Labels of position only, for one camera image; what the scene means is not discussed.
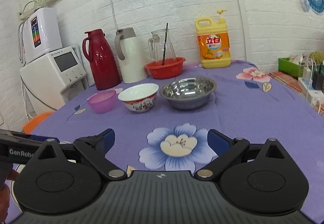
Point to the red thermos jug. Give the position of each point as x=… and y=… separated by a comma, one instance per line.
x=97, y=51

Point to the purple floral tablecloth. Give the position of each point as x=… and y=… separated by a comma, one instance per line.
x=234, y=109

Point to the yellow detergent bottle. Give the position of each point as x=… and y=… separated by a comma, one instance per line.
x=213, y=41

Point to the red plastic basket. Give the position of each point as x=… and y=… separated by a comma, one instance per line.
x=171, y=68

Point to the stainless steel bowl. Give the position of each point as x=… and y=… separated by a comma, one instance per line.
x=188, y=93

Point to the white charger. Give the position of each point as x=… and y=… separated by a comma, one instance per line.
x=306, y=74

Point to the white power strip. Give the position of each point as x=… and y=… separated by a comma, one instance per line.
x=313, y=96

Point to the white water purifier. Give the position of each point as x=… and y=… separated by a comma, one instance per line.
x=40, y=34

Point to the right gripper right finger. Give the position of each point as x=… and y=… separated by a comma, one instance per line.
x=230, y=152

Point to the green plastic box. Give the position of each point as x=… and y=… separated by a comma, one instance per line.
x=292, y=69

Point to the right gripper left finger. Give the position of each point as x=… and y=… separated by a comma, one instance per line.
x=93, y=151

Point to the white water dispenser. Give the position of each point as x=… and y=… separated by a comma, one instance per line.
x=54, y=79

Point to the white thermos jug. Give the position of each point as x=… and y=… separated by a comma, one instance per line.
x=130, y=56

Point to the purple plastic bowl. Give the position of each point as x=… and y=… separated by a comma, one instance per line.
x=103, y=102

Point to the black charger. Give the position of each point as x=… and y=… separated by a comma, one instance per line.
x=317, y=80

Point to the left hand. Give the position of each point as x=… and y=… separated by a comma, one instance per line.
x=5, y=196

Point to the black stirring stick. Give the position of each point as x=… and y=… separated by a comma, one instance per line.
x=165, y=43

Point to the orange stool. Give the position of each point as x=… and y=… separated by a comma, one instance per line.
x=34, y=122

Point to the glass pitcher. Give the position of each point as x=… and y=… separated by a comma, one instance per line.
x=155, y=44

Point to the white red patterned bowl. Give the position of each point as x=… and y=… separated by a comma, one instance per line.
x=139, y=98

